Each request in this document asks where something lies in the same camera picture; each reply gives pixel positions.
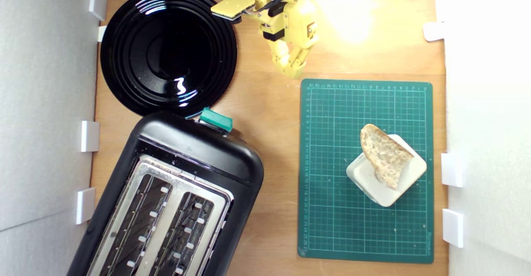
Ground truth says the brown bread slice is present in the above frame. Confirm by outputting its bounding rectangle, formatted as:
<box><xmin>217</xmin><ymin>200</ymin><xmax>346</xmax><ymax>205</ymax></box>
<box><xmin>360</xmin><ymin>123</ymin><xmax>414</xmax><ymax>190</ymax></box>

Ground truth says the green toaster lever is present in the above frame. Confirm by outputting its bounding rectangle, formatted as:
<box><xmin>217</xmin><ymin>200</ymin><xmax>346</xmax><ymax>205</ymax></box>
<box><xmin>199</xmin><ymin>107</ymin><xmax>234</xmax><ymax>133</ymax></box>

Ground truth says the black two-slot toaster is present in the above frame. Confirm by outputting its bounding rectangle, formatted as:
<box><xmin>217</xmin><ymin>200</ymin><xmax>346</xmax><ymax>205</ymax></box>
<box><xmin>66</xmin><ymin>111</ymin><xmax>265</xmax><ymax>276</ymax></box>

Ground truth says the black round plate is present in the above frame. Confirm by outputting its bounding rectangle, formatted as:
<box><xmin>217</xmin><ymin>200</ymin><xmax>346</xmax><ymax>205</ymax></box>
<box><xmin>100</xmin><ymin>0</ymin><xmax>238</xmax><ymax>117</ymax></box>

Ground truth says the white square block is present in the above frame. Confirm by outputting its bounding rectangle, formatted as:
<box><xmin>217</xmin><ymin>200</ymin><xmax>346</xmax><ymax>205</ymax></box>
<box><xmin>346</xmin><ymin>134</ymin><xmax>427</xmax><ymax>208</ymax></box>

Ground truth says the green cutting mat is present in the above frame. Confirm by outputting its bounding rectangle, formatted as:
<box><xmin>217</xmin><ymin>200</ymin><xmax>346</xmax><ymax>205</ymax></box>
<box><xmin>297</xmin><ymin>78</ymin><xmax>434</xmax><ymax>264</ymax></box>

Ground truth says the flat yellow gripper camera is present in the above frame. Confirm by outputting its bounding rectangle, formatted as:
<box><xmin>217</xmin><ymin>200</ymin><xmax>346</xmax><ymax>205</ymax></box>
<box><xmin>210</xmin><ymin>0</ymin><xmax>256</xmax><ymax>22</ymax></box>

